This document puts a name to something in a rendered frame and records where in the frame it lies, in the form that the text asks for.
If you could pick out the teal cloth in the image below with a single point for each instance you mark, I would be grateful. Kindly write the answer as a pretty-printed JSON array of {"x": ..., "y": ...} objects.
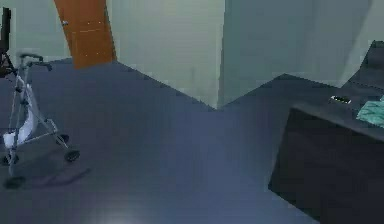
[{"x": 372, "y": 113}]

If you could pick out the black phone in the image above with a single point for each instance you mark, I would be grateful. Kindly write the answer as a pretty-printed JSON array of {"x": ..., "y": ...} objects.
[{"x": 340, "y": 99}]

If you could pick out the orange wooden room door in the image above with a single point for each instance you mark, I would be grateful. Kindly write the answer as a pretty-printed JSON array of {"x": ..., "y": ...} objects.
[{"x": 88, "y": 33}]

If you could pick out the black furniture piece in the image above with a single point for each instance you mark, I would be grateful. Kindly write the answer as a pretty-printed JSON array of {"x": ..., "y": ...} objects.
[{"x": 4, "y": 46}]

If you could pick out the grey wheeled walker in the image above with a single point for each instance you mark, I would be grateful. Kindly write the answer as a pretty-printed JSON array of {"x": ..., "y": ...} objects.
[{"x": 26, "y": 113}]

